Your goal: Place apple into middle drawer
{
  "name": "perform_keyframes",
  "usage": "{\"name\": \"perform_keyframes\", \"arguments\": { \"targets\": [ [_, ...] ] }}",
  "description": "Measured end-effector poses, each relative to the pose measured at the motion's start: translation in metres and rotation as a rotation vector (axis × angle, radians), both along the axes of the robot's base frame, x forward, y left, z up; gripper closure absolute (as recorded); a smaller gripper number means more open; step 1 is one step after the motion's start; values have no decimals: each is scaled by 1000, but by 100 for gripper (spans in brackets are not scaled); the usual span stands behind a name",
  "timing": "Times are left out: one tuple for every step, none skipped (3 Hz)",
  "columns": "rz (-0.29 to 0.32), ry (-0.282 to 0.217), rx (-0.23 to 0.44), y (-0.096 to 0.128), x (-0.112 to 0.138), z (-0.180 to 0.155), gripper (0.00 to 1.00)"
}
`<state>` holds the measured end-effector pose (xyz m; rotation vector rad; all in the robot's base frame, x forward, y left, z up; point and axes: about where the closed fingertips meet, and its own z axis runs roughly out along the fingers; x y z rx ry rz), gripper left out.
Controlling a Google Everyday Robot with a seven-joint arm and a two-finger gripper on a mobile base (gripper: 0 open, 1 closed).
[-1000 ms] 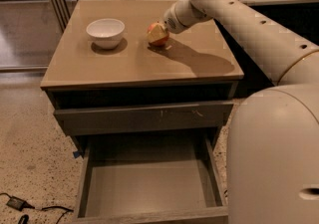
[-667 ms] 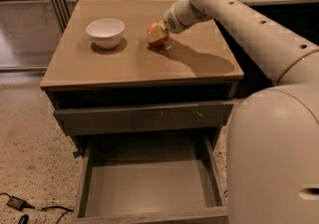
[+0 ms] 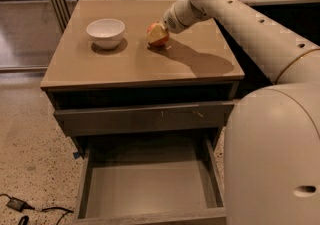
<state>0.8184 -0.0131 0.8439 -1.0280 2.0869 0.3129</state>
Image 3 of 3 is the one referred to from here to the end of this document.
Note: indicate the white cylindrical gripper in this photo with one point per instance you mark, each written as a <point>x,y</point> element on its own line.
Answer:
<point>170,20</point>

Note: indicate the red apple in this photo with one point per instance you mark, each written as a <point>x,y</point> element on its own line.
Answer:
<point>160,40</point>

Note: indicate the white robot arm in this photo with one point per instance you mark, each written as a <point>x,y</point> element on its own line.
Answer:
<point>272,138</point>

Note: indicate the grey wooden drawer cabinet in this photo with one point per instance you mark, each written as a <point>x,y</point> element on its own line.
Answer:
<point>195,66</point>

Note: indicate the closed grey top drawer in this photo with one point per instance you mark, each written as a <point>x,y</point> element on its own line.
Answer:
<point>136,119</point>

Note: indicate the open grey middle drawer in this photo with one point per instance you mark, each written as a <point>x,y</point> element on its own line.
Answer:
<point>161,178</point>

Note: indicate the white ceramic bowl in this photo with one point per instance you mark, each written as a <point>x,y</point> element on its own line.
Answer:
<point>106,33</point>

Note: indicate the blue tape piece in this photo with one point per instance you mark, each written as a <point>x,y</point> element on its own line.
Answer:
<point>76,155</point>

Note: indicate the black power adapter with cable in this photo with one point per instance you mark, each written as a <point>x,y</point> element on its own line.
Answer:
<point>21,205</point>

